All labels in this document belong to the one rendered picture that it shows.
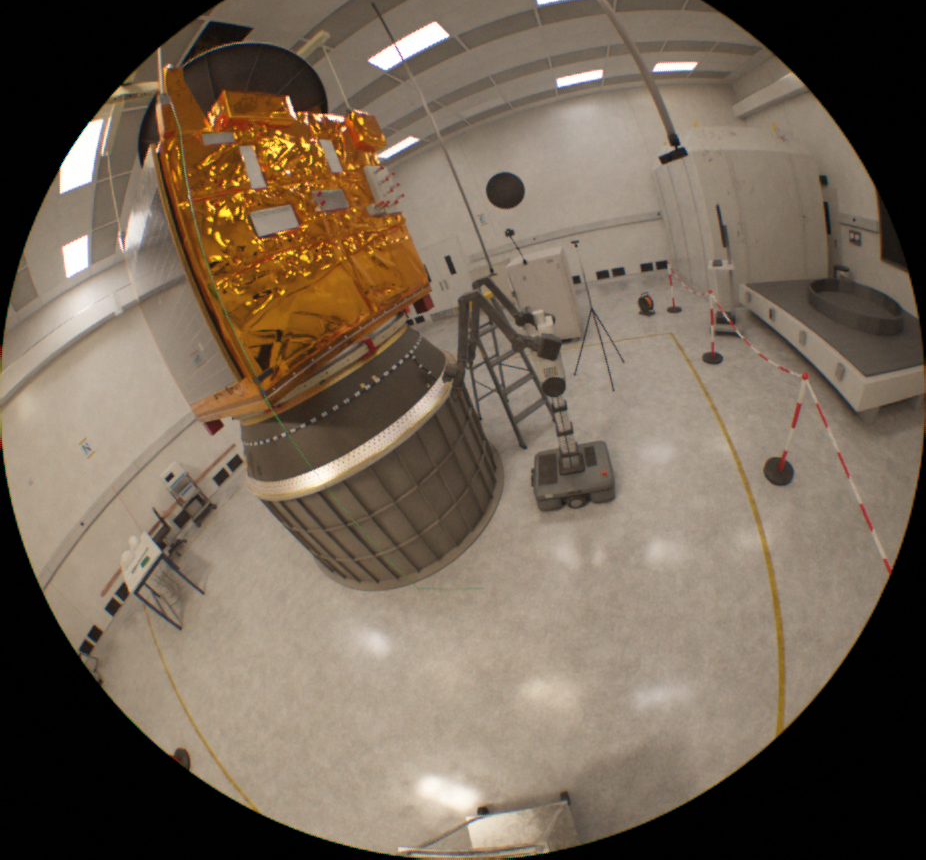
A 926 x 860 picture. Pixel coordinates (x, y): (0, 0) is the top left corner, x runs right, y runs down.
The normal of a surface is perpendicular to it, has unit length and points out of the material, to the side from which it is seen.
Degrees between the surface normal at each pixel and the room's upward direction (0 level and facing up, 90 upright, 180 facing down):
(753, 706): 0
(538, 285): 90
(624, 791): 0
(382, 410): 62
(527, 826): 0
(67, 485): 90
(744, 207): 90
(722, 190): 90
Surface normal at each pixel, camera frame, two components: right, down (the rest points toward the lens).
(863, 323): -0.76, 0.52
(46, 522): 0.88, -0.12
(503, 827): -0.34, -0.83
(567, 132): -0.33, 0.54
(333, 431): 0.19, -0.13
